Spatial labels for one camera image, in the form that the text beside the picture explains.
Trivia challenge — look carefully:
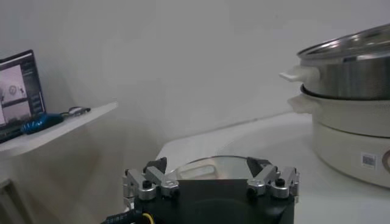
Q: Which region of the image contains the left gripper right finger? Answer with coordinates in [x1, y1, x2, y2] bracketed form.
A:
[246, 156, 301, 200]

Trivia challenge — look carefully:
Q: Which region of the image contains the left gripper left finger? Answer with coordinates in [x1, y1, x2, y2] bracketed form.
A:
[122, 156, 181, 201]

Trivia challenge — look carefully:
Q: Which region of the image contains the glass lid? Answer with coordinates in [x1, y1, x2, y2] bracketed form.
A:
[166, 155, 263, 181]

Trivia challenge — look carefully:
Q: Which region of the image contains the steel steamer basket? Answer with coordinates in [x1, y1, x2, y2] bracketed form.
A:
[279, 23, 390, 102]

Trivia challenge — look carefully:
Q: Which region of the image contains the cream electric cooker base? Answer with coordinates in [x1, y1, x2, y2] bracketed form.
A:
[288, 85, 390, 189]

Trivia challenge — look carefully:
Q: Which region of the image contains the white side table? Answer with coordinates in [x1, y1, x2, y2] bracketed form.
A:
[0, 102, 119, 224]

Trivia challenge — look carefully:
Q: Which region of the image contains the small black device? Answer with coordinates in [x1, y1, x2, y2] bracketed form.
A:
[67, 106, 92, 117]

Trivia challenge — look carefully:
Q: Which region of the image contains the blue computer mouse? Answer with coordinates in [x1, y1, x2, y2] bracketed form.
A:
[20, 113, 65, 136]

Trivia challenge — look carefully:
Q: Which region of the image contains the black laptop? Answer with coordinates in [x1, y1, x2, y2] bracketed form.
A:
[0, 49, 46, 144]

